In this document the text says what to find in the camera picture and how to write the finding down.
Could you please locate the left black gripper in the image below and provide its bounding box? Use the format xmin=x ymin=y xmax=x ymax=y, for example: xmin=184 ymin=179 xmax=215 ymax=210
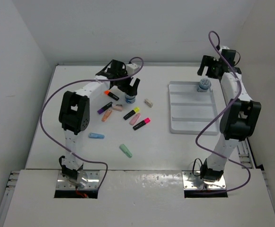
xmin=115 ymin=69 xmax=139 ymax=96

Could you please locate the blue jar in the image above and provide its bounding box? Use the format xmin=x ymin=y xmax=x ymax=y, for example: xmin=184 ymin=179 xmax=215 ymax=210
xmin=197 ymin=78 xmax=211 ymax=92
xmin=124 ymin=94 xmax=136 ymax=104

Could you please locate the orange cap black highlighter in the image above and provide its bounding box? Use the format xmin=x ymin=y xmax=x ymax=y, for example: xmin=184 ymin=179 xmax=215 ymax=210
xmin=104 ymin=90 xmax=119 ymax=101

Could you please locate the yellow cap black highlighter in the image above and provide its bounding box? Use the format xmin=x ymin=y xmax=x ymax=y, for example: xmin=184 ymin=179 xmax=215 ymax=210
xmin=123 ymin=107 xmax=140 ymax=120

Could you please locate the purple cap black highlighter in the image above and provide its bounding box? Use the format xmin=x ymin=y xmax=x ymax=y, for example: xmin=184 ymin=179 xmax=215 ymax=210
xmin=97 ymin=102 xmax=113 ymax=114

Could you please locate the pink pastel highlighter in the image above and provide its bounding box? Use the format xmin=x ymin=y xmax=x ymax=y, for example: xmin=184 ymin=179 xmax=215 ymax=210
xmin=129 ymin=113 xmax=141 ymax=126

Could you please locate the orange pastel highlighter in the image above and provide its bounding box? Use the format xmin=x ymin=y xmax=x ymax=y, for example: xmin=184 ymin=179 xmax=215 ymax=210
xmin=101 ymin=109 xmax=112 ymax=122

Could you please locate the pink cap black highlighter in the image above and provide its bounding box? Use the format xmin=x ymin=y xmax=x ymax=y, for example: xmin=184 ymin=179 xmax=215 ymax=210
xmin=133 ymin=118 xmax=151 ymax=130

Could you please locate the green pastel highlighter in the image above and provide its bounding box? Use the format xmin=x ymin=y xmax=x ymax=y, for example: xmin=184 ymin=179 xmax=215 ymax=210
xmin=119 ymin=144 xmax=133 ymax=158

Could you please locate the blue pastel highlighter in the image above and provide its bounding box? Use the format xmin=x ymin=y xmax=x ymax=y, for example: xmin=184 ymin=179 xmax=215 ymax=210
xmin=88 ymin=133 xmax=105 ymax=139

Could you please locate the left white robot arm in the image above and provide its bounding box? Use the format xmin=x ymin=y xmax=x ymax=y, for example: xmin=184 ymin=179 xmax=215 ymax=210
xmin=59 ymin=60 xmax=142 ymax=181

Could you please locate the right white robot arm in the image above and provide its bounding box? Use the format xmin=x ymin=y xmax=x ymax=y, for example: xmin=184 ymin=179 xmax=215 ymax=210
xmin=197 ymin=47 xmax=261 ymax=182

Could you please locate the beige eraser block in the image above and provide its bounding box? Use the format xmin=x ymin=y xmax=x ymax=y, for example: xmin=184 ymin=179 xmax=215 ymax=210
xmin=144 ymin=99 xmax=153 ymax=108

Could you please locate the white compartment tray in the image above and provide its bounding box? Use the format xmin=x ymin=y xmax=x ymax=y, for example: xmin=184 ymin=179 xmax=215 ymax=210
xmin=168 ymin=81 xmax=217 ymax=135

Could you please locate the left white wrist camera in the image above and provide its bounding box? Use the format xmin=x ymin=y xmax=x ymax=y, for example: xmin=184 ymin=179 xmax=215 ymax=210
xmin=126 ymin=63 xmax=139 ymax=75

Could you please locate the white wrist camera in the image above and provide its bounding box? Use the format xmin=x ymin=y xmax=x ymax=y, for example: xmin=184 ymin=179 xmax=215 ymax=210
xmin=219 ymin=45 xmax=229 ymax=52
xmin=126 ymin=63 xmax=139 ymax=75

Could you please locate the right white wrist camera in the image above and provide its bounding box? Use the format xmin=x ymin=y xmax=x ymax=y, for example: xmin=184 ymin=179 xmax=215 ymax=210
xmin=219 ymin=45 xmax=229 ymax=52

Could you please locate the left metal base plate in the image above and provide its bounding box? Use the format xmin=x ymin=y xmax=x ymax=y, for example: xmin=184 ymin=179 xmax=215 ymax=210
xmin=56 ymin=170 xmax=99 ymax=191

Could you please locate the metal base plate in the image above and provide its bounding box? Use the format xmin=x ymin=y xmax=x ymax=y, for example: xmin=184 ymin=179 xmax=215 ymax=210
xmin=56 ymin=170 xmax=99 ymax=191
xmin=182 ymin=171 xmax=226 ymax=191

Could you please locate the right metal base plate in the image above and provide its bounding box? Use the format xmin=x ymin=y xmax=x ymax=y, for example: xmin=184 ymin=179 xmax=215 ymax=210
xmin=182 ymin=171 xmax=226 ymax=191

